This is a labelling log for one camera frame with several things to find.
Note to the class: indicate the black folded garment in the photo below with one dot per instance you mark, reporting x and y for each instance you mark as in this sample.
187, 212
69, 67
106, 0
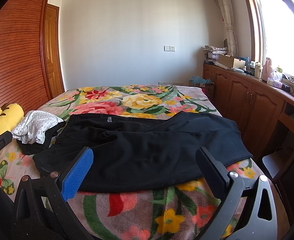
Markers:
30, 149

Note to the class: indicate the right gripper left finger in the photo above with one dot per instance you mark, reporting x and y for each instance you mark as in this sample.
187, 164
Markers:
41, 210

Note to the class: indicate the white patterned folded garment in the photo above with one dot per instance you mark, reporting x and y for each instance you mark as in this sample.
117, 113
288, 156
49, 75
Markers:
33, 127

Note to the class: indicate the stack of papers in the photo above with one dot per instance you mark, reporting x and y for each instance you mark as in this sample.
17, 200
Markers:
212, 53

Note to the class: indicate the patterned curtain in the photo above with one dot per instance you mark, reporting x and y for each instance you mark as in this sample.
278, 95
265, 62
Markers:
228, 19

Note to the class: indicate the wooden door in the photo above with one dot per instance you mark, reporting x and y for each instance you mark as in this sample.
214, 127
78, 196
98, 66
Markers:
51, 48

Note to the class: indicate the cardboard box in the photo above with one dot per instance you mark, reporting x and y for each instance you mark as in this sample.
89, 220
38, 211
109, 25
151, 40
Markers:
231, 62

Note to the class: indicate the wall switch plate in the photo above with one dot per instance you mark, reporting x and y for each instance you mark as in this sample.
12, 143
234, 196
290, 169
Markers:
169, 48

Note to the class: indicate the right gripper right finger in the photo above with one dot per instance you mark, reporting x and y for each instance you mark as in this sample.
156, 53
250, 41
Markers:
260, 218

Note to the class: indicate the wooden cabinet row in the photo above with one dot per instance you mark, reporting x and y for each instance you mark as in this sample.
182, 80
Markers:
255, 106

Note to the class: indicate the pink bottle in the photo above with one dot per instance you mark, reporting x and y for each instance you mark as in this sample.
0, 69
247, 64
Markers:
267, 70

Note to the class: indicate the yellow plush pillow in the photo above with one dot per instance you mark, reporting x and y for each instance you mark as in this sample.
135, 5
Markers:
10, 116

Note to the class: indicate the black pants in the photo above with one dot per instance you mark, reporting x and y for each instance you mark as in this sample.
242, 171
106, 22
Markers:
137, 154

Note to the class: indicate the floral bed blanket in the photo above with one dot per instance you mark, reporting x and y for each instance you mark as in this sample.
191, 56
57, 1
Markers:
176, 212

